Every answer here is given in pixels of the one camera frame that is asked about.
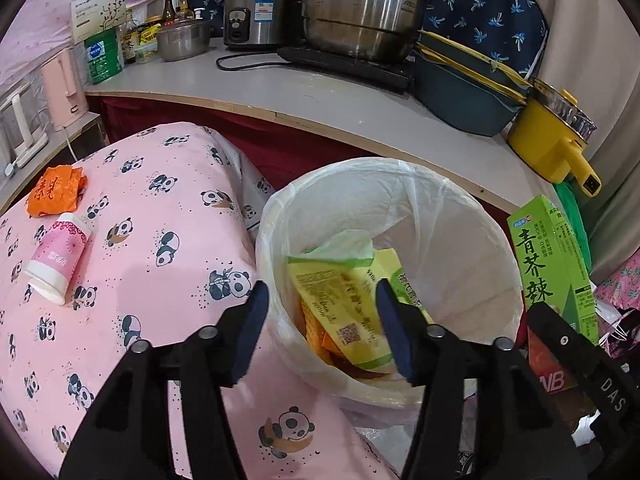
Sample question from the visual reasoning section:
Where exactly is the labelled sauce bottle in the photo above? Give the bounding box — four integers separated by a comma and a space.
122, 10, 138, 64

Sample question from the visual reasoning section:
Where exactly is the yellow green snack bag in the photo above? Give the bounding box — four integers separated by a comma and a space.
287, 249, 436, 377

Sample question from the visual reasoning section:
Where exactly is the dark blue printed curtain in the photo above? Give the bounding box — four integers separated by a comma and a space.
182, 0, 546, 91

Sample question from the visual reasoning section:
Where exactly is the steel rice cooker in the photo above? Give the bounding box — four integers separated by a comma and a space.
221, 0, 303, 51

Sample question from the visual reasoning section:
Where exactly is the small orange foam fruit net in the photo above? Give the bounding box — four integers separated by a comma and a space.
300, 300, 346, 361

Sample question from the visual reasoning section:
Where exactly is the yellow electric pot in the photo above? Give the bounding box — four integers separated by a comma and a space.
506, 76, 602, 197

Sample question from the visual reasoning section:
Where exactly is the beige curtain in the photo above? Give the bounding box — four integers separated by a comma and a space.
530, 0, 640, 281

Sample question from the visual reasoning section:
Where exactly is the large steel steamer pot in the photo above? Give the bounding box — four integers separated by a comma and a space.
279, 0, 461, 64

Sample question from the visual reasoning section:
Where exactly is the pink panda printed tablecloth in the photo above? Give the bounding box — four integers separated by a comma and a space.
0, 121, 401, 480

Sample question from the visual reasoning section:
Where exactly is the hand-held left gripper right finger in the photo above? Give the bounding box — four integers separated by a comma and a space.
375, 279, 588, 480

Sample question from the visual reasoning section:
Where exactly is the small steel bowl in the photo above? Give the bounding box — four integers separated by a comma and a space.
156, 17, 213, 62

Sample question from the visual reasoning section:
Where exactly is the pink white paper cup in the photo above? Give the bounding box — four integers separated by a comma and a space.
25, 212, 94, 306

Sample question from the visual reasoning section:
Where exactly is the green plastic bag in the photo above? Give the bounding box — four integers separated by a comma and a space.
552, 180, 593, 271

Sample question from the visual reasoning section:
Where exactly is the white box plant print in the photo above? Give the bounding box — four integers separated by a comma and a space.
70, 0, 127, 45

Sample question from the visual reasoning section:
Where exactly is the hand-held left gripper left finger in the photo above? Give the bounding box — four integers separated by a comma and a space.
59, 281, 271, 480

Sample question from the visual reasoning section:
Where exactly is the pink printed bag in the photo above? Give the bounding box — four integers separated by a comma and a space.
592, 262, 640, 311

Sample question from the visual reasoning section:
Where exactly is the clear white handled kettle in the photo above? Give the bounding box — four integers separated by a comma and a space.
0, 82, 48, 166

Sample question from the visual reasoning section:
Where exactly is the green canister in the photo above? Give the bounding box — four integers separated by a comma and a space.
84, 27, 124, 86

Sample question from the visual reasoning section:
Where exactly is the white trash bin with liner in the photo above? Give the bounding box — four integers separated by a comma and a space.
255, 156, 524, 411

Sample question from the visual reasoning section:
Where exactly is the black power cable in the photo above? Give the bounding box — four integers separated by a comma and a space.
216, 51, 281, 72

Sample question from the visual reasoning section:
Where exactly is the green cardboard box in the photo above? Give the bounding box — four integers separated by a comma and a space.
506, 195, 601, 347

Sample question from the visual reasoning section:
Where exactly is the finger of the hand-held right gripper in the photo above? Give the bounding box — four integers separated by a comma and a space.
527, 304, 601, 398

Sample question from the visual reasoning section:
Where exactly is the pink electric kettle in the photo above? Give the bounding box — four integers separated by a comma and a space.
40, 47, 90, 131

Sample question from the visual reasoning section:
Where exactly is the orange cardboard box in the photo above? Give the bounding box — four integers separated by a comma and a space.
525, 327, 581, 396

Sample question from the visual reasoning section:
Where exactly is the dark teal basin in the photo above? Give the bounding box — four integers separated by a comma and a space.
417, 30, 533, 95
412, 52, 526, 137

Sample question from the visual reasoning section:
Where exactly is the orange foil wrapper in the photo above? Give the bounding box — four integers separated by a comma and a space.
27, 165, 89, 218

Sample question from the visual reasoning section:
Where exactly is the black induction cooktop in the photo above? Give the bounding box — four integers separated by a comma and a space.
277, 45, 417, 95

